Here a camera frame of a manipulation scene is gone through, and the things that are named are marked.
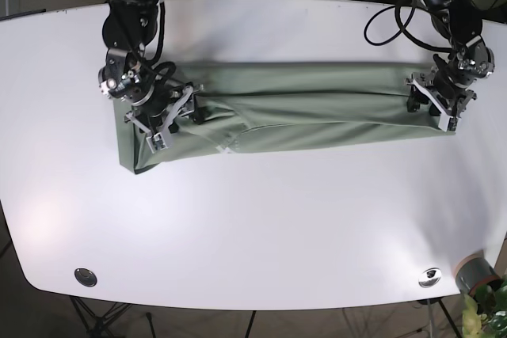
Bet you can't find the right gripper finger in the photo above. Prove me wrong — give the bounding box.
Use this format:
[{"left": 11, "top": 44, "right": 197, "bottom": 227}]
[
  {"left": 170, "top": 82, "right": 205, "bottom": 125},
  {"left": 124, "top": 112, "right": 178, "bottom": 154}
]

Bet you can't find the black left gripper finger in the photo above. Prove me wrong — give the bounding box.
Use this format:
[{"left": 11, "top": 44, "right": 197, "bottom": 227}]
[
  {"left": 406, "top": 73, "right": 451, "bottom": 116},
  {"left": 436, "top": 93, "right": 477, "bottom": 132}
]

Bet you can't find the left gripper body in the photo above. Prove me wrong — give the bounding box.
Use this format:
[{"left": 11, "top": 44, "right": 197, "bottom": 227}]
[{"left": 432, "top": 45, "right": 495, "bottom": 105}]

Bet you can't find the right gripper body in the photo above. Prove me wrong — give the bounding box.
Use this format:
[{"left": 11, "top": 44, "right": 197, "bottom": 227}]
[{"left": 98, "top": 49, "right": 191, "bottom": 129}]

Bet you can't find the green polo shirt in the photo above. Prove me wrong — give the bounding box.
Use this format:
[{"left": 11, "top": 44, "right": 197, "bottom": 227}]
[{"left": 114, "top": 63, "right": 441, "bottom": 174}]

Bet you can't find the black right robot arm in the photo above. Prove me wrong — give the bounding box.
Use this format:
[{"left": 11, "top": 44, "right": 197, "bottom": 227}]
[{"left": 98, "top": 0, "right": 203, "bottom": 153}]

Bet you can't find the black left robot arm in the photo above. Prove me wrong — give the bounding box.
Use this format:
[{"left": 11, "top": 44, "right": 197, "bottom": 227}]
[{"left": 391, "top": 0, "right": 495, "bottom": 132}]

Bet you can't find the left silver table grommet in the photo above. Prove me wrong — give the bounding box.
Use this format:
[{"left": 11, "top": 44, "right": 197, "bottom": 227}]
[{"left": 74, "top": 268, "right": 97, "bottom": 287}]

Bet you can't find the silver table grommet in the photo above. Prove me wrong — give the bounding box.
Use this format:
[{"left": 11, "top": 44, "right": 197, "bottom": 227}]
[
  {"left": 417, "top": 268, "right": 442, "bottom": 288},
  {"left": 74, "top": 268, "right": 97, "bottom": 287}
]

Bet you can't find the grey plant pot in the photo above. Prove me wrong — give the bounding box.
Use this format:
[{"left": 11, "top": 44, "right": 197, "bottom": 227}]
[{"left": 453, "top": 253, "right": 502, "bottom": 296}]

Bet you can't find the right silver table grommet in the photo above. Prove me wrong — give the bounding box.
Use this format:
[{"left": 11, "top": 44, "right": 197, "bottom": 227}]
[{"left": 417, "top": 268, "right": 442, "bottom": 288}]

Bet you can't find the green potted plant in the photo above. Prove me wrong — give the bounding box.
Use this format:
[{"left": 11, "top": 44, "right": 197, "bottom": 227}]
[{"left": 462, "top": 276, "right": 506, "bottom": 338}]

